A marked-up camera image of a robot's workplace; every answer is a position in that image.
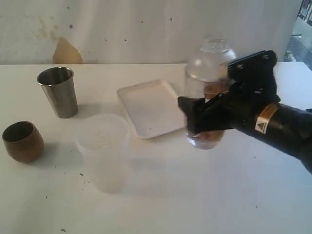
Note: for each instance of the brown wooden cup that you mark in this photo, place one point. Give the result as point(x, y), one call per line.
point(23, 142)

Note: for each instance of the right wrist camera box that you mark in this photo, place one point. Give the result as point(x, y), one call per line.
point(256, 68)

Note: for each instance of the stainless steel cup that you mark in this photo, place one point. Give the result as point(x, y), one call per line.
point(58, 86)

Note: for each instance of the white rectangular tray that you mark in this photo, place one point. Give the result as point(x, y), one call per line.
point(151, 108)

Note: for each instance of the clear graduated shaker cup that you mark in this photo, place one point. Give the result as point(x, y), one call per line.
point(203, 118)

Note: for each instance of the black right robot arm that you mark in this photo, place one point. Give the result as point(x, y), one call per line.
point(285, 128)

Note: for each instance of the clear plastic shaker lid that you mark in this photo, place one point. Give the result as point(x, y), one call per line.
point(204, 64)

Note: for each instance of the frosted plastic deli container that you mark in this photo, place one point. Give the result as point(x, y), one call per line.
point(103, 140)

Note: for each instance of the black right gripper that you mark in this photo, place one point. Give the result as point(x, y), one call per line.
point(244, 100)

